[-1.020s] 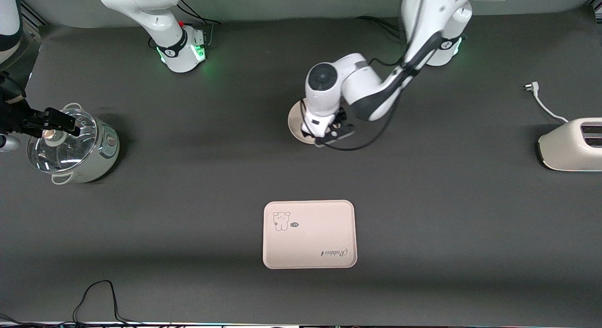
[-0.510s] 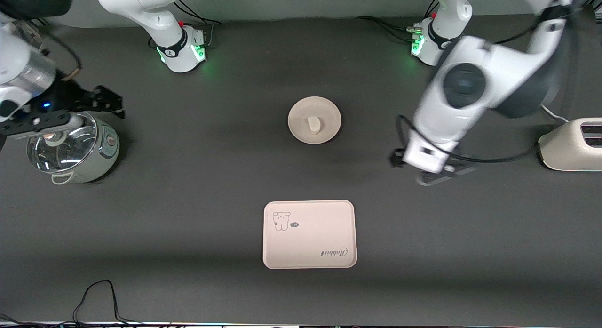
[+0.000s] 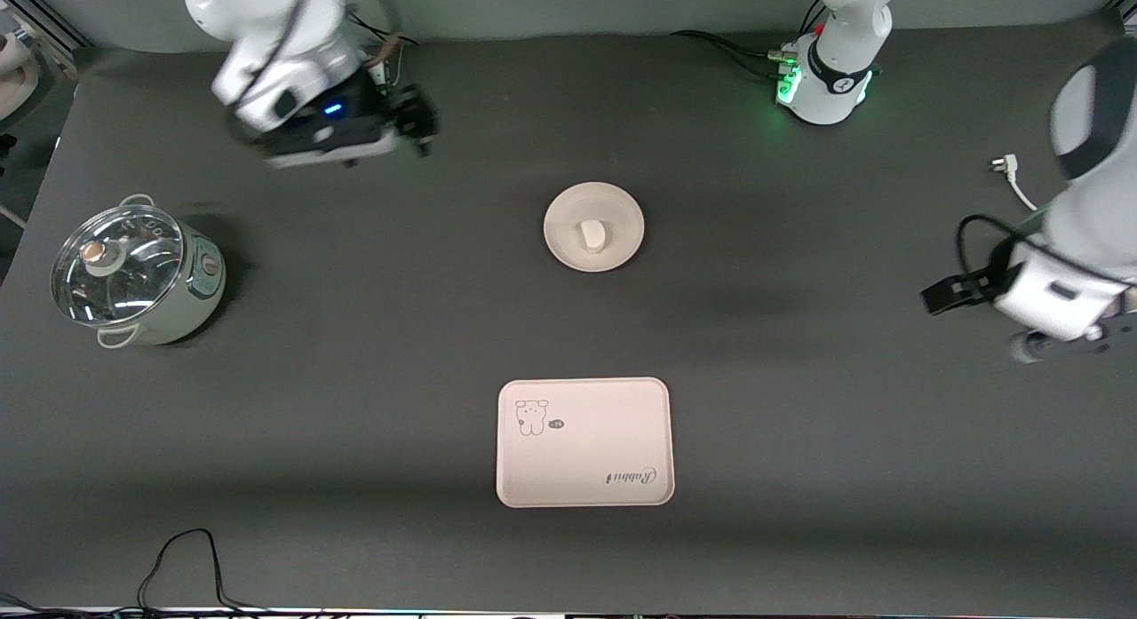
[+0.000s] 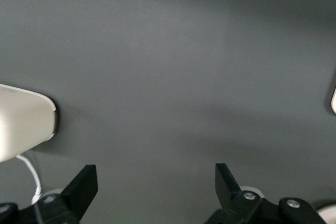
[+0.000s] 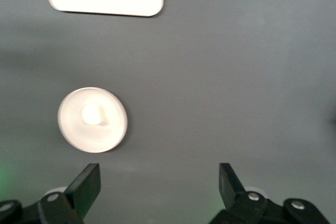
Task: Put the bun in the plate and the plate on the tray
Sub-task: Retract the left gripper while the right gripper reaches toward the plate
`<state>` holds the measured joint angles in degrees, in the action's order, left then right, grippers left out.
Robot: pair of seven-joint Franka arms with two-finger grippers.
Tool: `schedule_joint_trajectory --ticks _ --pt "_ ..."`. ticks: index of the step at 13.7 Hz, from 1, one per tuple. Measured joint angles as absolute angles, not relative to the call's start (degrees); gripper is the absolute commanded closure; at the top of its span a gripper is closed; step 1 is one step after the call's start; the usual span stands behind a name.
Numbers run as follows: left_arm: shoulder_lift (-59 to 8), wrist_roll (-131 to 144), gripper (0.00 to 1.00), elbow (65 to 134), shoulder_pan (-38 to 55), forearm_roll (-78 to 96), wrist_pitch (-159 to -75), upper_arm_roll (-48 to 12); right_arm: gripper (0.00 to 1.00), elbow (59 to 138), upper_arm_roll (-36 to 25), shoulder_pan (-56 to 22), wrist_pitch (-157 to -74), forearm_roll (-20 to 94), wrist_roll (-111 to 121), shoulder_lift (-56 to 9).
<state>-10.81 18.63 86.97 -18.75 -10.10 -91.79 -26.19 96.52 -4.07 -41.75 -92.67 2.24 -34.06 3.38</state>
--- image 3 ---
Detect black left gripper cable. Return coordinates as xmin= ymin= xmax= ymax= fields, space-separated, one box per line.
xmin=957 ymin=213 xmax=1022 ymax=287

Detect round beige plate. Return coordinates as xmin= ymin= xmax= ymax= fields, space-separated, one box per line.
xmin=543 ymin=182 xmax=646 ymax=274

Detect black right arm base cables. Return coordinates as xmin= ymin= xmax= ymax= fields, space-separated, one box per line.
xmin=346 ymin=11 xmax=418 ymax=69

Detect white power plug cord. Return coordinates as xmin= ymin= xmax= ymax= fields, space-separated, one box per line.
xmin=989 ymin=155 xmax=1058 ymax=213

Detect black left arm base cables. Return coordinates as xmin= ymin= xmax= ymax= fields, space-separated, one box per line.
xmin=671 ymin=0 xmax=831 ymax=83

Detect pale green electric pot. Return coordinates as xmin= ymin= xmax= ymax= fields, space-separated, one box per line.
xmin=51 ymin=194 xmax=227 ymax=349

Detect black arm base cables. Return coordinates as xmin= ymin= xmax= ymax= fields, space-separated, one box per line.
xmin=346 ymin=11 xmax=418 ymax=69
xmin=671 ymin=0 xmax=831 ymax=83

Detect glass pot lid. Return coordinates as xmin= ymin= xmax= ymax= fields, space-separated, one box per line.
xmin=51 ymin=205 xmax=186 ymax=327

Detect black floor cable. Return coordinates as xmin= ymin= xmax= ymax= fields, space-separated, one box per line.
xmin=0 ymin=528 xmax=303 ymax=619

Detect beige round object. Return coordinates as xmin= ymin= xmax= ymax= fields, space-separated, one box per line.
xmin=0 ymin=31 xmax=41 ymax=123

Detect beige rabbit print tray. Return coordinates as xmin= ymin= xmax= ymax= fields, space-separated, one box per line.
xmin=496 ymin=377 xmax=676 ymax=509

